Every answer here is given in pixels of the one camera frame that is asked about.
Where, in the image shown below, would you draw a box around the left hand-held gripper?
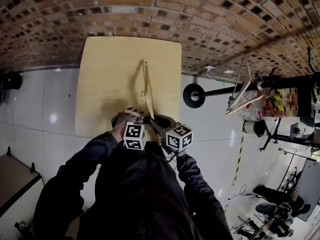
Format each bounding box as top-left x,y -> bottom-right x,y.
118,107 -> 151,150

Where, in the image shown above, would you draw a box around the black floor cable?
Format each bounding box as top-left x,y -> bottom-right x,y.
227,185 -> 253,201

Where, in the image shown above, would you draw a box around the brown side table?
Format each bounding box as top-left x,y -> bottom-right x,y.
0,146 -> 45,210

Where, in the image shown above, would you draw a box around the cardboard box with striped tape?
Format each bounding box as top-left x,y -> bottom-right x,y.
262,87 -> 300,119

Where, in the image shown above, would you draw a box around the wooden hanger with metal hook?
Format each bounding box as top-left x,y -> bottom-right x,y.
139,59 -> 157,121

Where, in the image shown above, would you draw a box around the silver trash can black liner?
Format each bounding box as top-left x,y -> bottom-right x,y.
243,120 -> 266,138

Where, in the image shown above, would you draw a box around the black bag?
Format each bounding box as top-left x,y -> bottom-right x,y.
0,71 -> 23,107

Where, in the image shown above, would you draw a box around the black coat rack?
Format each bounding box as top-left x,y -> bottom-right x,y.
182,46 -> 320,109

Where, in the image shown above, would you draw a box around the person's left forearm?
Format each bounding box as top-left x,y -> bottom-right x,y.
57,131 -> 126,185

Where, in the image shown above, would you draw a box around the person's right forearm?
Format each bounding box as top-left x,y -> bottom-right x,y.
174,150 -> 226,210

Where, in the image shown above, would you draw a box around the black tripod stand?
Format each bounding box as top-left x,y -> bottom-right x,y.
259,116 -> 320,152

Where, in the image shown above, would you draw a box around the person's left hand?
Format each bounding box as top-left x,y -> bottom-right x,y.
111,120 -> 125,145

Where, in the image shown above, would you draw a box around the black cabinet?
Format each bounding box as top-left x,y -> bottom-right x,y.
297,78 -> 320,119

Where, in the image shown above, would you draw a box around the plain wooden hanger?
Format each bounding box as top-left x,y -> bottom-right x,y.
224,58 -> 265,116

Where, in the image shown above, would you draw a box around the person's torso in dark jacket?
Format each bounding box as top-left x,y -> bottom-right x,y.
33,141 -> 233,240

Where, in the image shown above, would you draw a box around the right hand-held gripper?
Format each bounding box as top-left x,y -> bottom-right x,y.
149,114 -> 194,155

